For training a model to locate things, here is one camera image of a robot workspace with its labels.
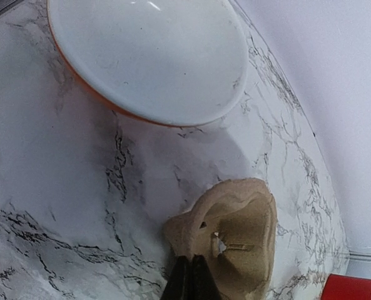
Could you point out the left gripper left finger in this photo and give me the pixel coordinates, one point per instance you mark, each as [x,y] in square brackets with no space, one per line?
[178,286]

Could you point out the cardboard cup carrier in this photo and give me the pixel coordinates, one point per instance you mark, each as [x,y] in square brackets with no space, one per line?
[233,226]

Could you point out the red cylindrical holder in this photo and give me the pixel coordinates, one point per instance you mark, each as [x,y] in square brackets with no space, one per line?
[340,287]

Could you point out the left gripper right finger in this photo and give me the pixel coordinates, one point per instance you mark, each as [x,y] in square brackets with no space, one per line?
[203,286]

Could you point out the orange white bowl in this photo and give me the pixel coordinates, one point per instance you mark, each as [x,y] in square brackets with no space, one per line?
[177,63]

